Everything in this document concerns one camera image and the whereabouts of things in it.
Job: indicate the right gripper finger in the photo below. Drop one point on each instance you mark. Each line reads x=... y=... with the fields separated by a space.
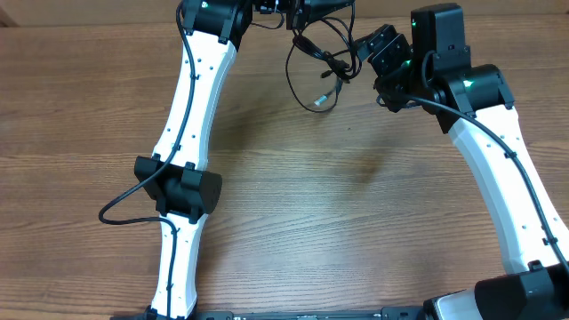
x=389 y=54
x=369 y=45

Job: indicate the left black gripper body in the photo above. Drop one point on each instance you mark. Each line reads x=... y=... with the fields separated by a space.
x=295 y=9

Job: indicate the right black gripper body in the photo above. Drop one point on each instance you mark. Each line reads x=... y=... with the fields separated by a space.
x=399 y=83

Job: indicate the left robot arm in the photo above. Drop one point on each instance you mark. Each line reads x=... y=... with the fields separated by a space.
x=176 y=175

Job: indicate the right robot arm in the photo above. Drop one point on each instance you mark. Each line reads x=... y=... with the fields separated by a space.
x=474 y=106

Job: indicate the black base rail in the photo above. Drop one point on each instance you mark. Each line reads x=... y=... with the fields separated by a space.
x=387 y=313

